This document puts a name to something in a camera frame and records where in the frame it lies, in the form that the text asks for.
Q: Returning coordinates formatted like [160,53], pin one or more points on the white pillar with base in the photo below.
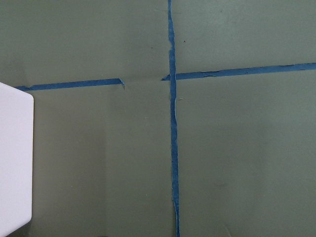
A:
[16,158]

